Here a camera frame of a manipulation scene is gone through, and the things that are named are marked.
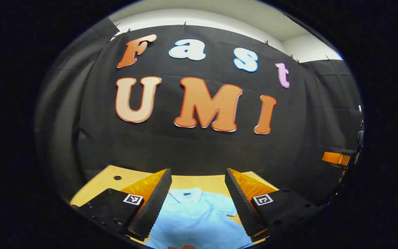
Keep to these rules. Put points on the light blue polo T-shirt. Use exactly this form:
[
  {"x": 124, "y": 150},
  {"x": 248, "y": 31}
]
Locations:
[{"x": 195, "y": 221}]

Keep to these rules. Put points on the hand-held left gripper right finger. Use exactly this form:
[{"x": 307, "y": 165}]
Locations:
[{"x": 240, "y": 207}]

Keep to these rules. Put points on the black backdrop cloth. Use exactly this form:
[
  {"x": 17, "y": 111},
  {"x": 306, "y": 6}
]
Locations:
[{"x": 185, "y": 148}]

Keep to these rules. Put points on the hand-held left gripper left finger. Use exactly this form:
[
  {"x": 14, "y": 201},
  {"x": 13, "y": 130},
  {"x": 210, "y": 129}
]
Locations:
[{"x": 154, "y": 207}]

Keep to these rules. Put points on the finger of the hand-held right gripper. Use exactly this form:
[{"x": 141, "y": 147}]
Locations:
[{"x": 335, "y": 158}]

